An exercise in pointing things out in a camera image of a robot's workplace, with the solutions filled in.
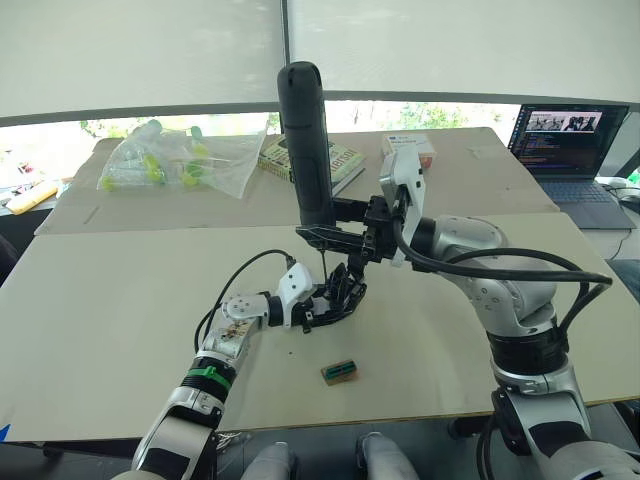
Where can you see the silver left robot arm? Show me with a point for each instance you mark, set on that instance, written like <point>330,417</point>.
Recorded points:
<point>220,345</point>

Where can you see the blue tape strip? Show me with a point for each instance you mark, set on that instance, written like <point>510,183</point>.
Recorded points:
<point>4,433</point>

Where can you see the green yellow printed book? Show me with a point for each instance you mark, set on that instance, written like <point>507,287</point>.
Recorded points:
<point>345,162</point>

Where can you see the black electric screwdriver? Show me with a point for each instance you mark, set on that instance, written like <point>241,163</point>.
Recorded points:
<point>301,130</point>

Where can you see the black gripper workpiece assembly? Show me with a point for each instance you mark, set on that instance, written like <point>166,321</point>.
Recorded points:
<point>350,280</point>

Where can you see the white computer mouse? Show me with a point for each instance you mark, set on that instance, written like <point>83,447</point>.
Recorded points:
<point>622,186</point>

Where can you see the clear plastic bag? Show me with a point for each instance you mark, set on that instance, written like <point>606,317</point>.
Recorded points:
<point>210,165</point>

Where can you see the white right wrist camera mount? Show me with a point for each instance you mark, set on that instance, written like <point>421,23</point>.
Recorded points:
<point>407,180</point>

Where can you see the open grey laptop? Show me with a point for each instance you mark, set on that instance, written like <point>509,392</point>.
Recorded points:
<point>570,145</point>

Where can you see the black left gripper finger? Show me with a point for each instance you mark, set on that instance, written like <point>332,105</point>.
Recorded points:
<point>336,291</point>
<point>340,314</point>

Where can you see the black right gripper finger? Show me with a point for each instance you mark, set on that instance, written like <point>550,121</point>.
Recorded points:
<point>350,210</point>
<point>335,240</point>

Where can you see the yellow envelope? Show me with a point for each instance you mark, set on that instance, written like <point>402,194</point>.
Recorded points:
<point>31,197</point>

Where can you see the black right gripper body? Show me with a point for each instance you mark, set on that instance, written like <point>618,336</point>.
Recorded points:
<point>377,232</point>

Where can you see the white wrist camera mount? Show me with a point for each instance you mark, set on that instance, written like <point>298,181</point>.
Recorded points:
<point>407,180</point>
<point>295,286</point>

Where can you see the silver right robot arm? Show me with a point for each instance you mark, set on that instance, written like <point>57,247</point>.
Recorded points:
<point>515,300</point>

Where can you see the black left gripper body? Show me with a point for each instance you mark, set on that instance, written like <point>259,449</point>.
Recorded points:
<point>309,316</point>

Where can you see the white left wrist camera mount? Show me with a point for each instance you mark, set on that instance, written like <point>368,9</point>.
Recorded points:
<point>295,286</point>

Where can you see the small wooden green block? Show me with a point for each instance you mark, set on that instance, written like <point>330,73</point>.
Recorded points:
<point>341,372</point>

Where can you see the white blue orange box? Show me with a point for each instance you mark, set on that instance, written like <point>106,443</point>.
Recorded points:
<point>406,145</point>

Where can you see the grey rounded robot knee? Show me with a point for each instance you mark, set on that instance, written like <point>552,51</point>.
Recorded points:
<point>385,457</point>
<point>267,462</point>

